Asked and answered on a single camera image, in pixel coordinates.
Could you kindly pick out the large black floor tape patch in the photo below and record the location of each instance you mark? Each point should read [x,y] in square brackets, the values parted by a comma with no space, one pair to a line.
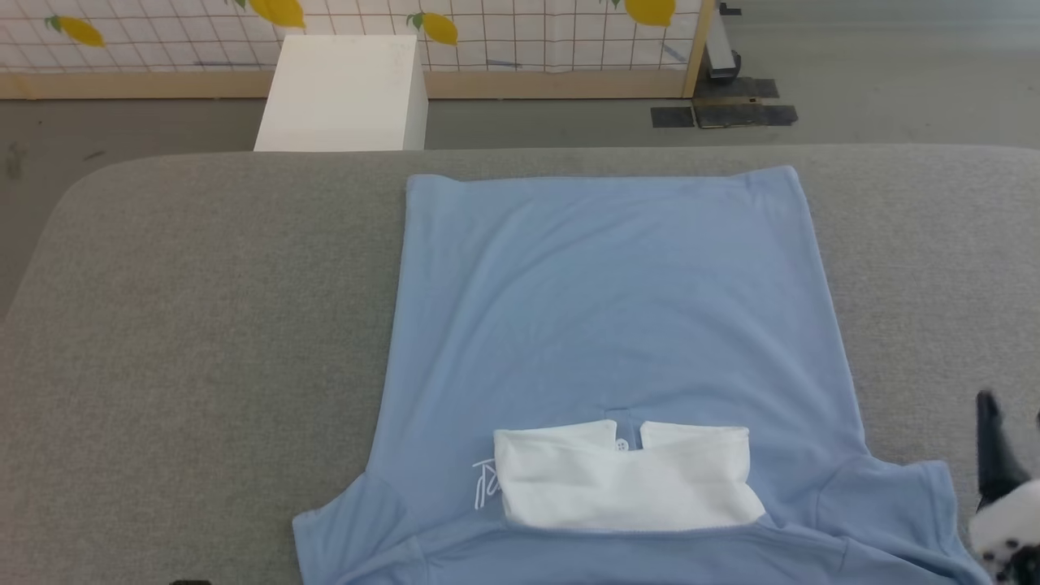
[743,110]

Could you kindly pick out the white rectangular box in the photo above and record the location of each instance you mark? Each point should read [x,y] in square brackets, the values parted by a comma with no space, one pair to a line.
[341,93]

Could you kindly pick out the lemon print grid partition screen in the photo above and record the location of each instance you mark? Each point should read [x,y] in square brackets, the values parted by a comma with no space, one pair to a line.
[528,41]

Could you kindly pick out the small black floor tape patch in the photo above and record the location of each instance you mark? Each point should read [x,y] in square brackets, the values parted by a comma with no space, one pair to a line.
[672,117]

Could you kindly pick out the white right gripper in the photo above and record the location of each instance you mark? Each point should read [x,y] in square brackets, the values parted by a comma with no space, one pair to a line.
[1011,520]

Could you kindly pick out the light blue polo shirt white collar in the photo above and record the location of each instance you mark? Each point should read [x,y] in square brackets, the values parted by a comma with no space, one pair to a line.
[609,325]

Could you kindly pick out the metal partition foot with caster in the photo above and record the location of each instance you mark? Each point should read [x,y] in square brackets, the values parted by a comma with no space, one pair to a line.
[721,53]

